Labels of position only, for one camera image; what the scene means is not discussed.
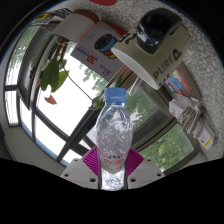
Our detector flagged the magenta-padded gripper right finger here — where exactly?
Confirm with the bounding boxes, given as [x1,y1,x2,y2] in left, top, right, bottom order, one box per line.
[124,147,166,190]

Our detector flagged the dark-framed bay window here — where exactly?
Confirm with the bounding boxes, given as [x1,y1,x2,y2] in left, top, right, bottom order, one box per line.
[3,24,202,175]

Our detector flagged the cream mug with black handle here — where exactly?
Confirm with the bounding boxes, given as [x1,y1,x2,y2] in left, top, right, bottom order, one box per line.
[111,8,192,91]

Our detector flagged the white power strip with cable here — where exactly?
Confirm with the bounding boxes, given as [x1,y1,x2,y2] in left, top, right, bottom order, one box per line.
[167,97,216,150]

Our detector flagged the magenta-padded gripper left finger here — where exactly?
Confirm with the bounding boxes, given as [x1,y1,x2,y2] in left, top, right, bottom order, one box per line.
[59,146,102,190]

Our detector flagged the potted plant in white pot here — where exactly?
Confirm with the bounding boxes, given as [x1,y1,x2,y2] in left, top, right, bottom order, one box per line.
[28,9,128,112]

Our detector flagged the dark colourful printed book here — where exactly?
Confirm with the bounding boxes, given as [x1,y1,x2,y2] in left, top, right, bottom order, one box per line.
[164,64,198,100]

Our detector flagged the clear plastic water bottle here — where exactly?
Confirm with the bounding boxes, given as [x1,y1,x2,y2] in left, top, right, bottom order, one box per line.
[95,87,134,191]

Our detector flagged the white box with spool print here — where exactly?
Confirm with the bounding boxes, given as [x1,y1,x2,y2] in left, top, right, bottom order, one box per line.
[70,21,130,83]

